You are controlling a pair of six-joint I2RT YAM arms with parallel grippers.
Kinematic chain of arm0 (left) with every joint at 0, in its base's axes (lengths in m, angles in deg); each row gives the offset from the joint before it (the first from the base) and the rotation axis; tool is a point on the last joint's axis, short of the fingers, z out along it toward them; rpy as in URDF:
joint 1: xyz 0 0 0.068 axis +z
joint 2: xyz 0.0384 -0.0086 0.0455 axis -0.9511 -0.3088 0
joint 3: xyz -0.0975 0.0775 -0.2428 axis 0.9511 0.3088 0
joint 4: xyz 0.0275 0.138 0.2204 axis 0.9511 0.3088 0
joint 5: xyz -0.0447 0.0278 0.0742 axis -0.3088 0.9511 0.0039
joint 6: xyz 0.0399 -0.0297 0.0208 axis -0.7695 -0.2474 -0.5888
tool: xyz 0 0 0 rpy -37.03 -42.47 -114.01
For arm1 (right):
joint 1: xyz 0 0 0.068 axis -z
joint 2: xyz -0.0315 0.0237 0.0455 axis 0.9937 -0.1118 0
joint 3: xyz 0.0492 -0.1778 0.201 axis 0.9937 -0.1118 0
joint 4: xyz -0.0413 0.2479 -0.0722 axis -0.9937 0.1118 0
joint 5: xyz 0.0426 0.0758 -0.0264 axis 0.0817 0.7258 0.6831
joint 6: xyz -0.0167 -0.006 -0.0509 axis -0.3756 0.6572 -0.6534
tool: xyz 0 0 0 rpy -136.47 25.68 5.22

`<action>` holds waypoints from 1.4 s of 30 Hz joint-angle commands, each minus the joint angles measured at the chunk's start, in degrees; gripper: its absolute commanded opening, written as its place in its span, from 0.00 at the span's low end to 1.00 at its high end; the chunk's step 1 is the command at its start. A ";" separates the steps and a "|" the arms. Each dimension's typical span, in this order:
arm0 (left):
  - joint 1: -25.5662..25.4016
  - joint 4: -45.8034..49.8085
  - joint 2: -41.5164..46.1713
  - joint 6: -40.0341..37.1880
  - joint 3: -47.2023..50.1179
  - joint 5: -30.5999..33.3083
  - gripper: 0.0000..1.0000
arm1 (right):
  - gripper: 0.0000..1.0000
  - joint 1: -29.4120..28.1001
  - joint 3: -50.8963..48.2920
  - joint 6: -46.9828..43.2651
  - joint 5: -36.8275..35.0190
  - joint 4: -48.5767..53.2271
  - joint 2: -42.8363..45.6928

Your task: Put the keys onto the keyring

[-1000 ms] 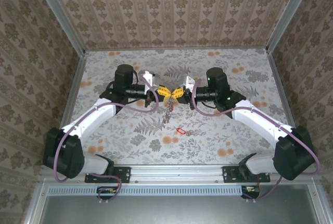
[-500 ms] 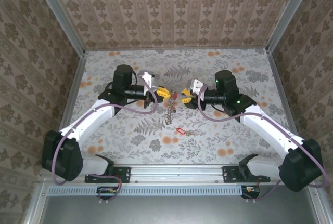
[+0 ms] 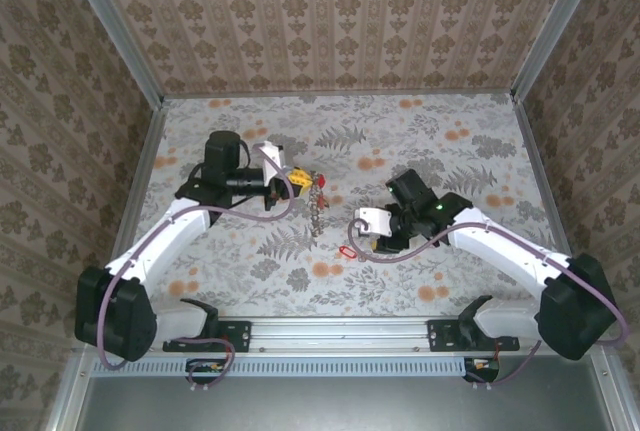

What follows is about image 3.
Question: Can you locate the aluminium table side bar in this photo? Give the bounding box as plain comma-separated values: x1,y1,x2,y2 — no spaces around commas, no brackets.
107,103,169,302
509,95,584,287

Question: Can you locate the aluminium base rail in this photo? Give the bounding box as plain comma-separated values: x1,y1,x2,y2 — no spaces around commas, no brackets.
149,316,521,355

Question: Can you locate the aluminium table end bar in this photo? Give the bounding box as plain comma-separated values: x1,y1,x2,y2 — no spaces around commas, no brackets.
162,89,516,100

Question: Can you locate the aluminium frame bar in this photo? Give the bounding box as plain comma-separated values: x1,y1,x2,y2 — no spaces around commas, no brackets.
44,354,92,431
592,353,640,431

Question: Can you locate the aluminium frame post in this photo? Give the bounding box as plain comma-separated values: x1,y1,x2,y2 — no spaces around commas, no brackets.
58,0,166,108
509,0,610,102

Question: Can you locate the grey metal sheet panel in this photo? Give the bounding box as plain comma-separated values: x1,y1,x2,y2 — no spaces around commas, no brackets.
74,374,619,431

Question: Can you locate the grey slotted cable duct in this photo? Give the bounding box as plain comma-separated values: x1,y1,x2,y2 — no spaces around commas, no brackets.
89,356,469,377

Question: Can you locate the floral patterned table cover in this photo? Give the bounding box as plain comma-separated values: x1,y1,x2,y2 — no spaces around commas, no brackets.
115,94,584,321

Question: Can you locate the black controller board with wires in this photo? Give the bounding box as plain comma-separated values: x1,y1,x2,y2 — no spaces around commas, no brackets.
464,356,501,383
185,358,226,385

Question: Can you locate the purple cable loop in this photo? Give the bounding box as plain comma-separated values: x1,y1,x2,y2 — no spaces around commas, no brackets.
169,336,235,393
464,340,544,388

